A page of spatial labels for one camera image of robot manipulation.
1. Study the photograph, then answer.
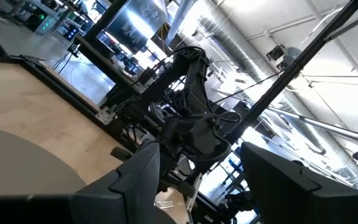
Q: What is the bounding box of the office desk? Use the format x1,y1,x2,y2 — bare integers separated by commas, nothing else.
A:
73,32,150,94

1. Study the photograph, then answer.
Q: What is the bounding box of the silver spiral ventilation duct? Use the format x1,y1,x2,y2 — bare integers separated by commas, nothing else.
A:
197,14,358,192

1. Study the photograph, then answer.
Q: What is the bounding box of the round grey placemat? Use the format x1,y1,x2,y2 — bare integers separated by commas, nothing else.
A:
0,124,87,197

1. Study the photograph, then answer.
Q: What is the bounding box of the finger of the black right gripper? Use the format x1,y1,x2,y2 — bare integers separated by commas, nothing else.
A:
166,175,198,198
109,146,134,162

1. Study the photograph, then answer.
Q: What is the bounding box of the black upright frame post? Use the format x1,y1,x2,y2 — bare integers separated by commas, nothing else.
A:
227,0,358,144

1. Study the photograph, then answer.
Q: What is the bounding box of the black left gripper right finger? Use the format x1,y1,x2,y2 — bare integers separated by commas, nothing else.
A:
240,141,358,224

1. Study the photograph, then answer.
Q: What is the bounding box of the black aluminium table frame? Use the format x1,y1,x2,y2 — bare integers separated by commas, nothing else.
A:
0,34,155,153

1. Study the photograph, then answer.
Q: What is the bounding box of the silver ceiling pipe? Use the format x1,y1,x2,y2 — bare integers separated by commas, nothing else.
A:
211,88,358,147

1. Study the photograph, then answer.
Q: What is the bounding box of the silver metal bracket plate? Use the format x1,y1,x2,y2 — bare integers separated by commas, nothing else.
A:
94,105,117,126

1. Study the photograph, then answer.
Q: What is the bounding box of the equipment with green light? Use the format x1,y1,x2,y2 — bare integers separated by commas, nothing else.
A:
26,7,58,35

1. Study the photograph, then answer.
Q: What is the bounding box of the black tilted screen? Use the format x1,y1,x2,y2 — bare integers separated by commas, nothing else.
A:
106,0,169,54

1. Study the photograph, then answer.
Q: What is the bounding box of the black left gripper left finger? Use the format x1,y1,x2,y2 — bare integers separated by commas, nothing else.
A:
70,142,162,224

